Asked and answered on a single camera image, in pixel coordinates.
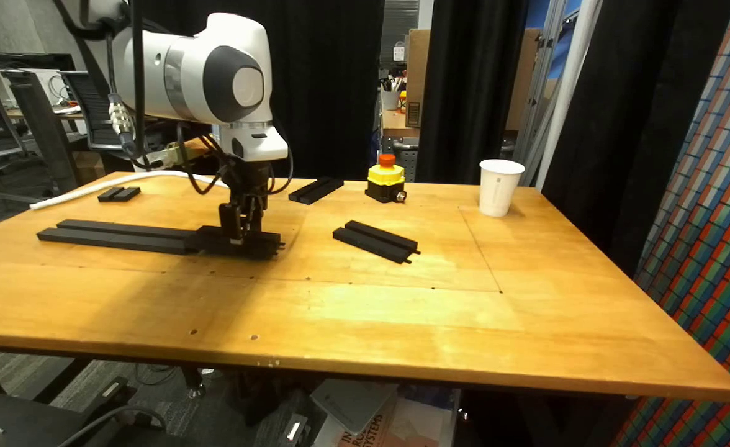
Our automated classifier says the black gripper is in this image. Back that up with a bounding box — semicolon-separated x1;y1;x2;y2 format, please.
218;161;268;244

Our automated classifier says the black track piece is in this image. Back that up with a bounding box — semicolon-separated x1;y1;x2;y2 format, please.
120;227;200;253
332;222;421;264
288;177;342;203
193;227;283;262

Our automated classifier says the black track piece table edge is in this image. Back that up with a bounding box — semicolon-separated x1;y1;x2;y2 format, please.
37;218;135;248

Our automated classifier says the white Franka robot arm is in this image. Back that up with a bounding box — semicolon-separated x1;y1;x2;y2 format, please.
52;0;290;244

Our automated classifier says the small black connector block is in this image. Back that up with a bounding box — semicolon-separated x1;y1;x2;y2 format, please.
97;187;141;203

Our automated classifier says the black curtain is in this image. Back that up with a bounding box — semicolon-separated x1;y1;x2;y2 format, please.
135;0;386;180

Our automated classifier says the white paper cup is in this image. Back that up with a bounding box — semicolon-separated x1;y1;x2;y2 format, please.
479;159;525;216

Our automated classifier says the colourful woven backdrop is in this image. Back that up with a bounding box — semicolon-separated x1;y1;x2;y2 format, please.
614;23;730;447

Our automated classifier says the white cable conduit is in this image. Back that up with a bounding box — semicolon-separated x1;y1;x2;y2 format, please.
28;168;236;213

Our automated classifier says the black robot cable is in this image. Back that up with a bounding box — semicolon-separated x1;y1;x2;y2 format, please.
51;0;295;198

